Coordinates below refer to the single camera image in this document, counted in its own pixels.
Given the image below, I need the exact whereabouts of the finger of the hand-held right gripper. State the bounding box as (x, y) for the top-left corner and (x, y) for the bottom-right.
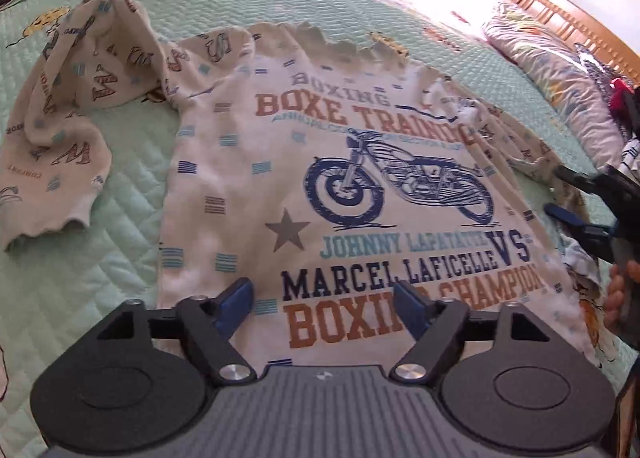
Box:
(556, 164), (612, 199)
(544, 203), (618, 260)

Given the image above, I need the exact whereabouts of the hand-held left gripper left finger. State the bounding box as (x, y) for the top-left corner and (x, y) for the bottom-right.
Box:
(95, 277), (256, 386)

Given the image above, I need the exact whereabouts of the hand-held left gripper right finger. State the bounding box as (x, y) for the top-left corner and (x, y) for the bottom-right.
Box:
(391, 281), (548, 385)

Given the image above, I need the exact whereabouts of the white printed long-sleeve shirt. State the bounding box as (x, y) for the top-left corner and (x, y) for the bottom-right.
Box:
(0, 0), (601, 374)

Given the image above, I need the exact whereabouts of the person's right hand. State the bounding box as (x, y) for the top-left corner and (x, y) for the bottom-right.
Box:
(602, 261), (640, 339)

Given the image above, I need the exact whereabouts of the red garment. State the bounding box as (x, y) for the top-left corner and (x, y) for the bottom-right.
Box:
(607, 78), (633, 124)

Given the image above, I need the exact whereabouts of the black white patterned cloth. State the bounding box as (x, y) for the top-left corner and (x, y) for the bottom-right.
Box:
(575, 43), (621, 104)

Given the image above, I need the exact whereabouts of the floral duvet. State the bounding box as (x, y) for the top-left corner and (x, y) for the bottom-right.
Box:
(482, 0), (626, 169)

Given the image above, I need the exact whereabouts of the green quilted bee bedspread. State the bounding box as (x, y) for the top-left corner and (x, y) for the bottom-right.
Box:
(0, 0), (640, 458)

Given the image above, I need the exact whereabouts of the wooden headboard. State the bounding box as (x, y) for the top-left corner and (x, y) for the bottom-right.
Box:
(507, 0), (640, 84)

